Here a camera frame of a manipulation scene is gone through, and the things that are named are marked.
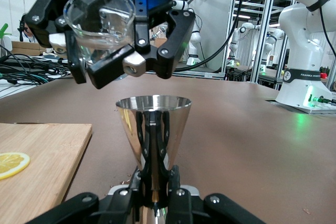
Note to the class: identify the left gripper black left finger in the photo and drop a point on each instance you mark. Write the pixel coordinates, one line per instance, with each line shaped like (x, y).
(86, 208)

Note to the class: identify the steel double cone jigger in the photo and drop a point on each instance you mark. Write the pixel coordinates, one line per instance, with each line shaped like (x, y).
(173, 129)

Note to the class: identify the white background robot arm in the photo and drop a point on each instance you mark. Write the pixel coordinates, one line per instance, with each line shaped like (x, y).
(194, 40)
(244, 28)

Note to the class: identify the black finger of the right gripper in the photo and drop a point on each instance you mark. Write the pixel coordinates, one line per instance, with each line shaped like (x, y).
(44, 3)

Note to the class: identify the brown table cover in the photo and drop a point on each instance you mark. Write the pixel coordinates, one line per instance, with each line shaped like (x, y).
(236, 155)

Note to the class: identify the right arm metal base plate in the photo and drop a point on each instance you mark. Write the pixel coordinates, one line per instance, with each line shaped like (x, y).
(288, 104)

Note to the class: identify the aluminium frame cage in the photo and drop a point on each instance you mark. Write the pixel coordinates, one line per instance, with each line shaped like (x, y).
(258, 51)

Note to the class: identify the wooden cutting board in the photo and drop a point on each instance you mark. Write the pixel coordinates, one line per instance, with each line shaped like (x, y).
(52, 150)

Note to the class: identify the lemon slice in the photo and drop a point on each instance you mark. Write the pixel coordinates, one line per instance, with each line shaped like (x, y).
(13, 163)

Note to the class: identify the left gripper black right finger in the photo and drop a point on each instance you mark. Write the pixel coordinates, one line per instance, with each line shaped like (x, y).
(189, 208)

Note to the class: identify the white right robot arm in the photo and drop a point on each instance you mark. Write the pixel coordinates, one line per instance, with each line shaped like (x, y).
(302, 37)

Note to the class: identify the small clear glass cup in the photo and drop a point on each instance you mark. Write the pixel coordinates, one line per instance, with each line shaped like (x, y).
(105, 37)

